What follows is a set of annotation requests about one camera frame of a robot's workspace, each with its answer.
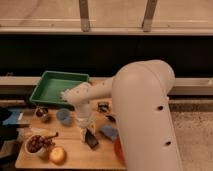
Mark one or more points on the small black metal clip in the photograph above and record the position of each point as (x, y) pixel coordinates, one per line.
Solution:
(103, 107)

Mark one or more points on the orange bowl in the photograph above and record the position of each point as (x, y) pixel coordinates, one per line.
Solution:
(118, 150)

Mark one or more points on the blue box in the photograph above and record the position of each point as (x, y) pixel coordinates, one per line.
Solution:
(15, 113)

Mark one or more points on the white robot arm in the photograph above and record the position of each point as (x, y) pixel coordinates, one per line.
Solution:
(139, 93)

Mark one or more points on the small metal cup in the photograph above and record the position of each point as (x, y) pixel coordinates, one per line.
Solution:
(42, 114)

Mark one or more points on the blue cup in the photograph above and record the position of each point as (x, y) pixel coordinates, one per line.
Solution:
(63, 115)

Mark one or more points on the blue sponge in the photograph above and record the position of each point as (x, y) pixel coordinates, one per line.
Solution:
(109, 131)

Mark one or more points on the yellow banana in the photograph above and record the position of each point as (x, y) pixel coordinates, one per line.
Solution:
(42, 132)

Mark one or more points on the green plastic tray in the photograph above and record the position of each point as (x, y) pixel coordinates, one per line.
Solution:
(52, 83)

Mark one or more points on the yellow red apple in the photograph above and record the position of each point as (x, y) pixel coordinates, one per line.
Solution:
(57, 155)

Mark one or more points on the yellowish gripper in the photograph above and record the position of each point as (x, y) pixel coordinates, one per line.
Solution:
(82, 131)

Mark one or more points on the white bowl of grapes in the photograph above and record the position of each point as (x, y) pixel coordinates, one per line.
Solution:
(38, 145)

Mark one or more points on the black handled knife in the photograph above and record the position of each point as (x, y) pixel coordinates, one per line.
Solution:
(110, 118)

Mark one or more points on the black eraser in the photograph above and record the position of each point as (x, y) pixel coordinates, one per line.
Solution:
(91, 140)

